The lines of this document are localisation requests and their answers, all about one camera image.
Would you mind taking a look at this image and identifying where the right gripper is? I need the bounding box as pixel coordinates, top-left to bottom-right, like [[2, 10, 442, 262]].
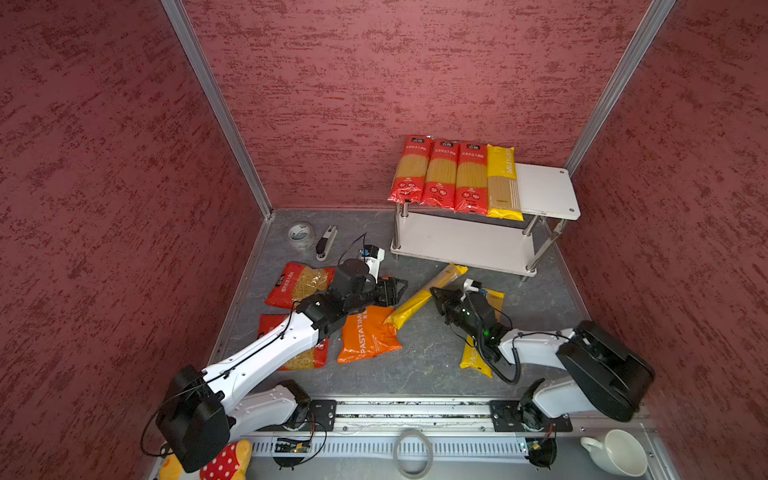
[[429, 286, 483, 342]]

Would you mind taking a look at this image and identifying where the yellow spaghetti bag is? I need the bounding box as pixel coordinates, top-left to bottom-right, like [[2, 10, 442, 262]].
[[385, 263, 468, 330], [459, 289, 505, 378]]

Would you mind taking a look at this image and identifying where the yellow spaghetti bag crosswise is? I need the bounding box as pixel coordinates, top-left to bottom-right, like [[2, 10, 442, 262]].
[[487, 145, 524, 221]]

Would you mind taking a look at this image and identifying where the red spaghetti bag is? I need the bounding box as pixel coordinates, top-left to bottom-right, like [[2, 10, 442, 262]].
[[421, 139, 459, 211], [454, 142, 488, 216], [388, 136, 434, 204]]

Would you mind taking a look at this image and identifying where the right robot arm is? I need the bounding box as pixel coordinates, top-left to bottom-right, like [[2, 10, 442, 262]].
[[430, 283, 655, 432]]

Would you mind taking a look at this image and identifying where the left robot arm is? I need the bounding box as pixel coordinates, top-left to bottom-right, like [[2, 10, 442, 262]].
[[148, 257, 408, 473]]

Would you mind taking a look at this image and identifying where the white two-tier shelf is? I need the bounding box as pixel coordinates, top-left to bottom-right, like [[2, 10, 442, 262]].
[[391, 158, 580, 277]]

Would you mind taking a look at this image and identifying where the orange macaroni bag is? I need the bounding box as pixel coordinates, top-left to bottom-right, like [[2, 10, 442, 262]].
[[337, 306, 402, 364]]

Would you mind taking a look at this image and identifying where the black white stapler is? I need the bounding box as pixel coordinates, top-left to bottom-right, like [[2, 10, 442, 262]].
[[315, 225, 338, 262]]

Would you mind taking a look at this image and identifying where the red fusilli bag upper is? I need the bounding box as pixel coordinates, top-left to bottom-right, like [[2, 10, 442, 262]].
[[264, 262, 335, 309]]

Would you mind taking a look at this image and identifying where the red fusilli bag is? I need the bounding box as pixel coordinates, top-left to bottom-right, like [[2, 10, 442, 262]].
[[258, 314, 329, 371], [264, 262, 335, 309]]

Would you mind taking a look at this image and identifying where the red fusilli bag lower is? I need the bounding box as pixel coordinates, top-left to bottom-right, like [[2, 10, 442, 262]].
[[258, 314, 329, 371]]

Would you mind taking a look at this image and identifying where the clear packing tape roll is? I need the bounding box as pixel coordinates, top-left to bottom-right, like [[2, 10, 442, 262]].
[[287, 222, 316, 251]]

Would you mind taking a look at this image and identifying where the yellow plush toy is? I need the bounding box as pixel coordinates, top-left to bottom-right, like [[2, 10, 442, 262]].
[[157, 440, 253, 480]]

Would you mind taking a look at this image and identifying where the white ceramic cup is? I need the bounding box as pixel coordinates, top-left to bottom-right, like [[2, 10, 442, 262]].
[[580, 429, 648, 478]]

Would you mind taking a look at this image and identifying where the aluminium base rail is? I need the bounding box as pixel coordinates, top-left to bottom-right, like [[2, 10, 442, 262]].
[[239, 394, 661, 463]]

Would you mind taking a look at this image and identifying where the grey ring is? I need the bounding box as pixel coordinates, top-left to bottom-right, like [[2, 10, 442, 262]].
[[392, 428, 435, 480]]

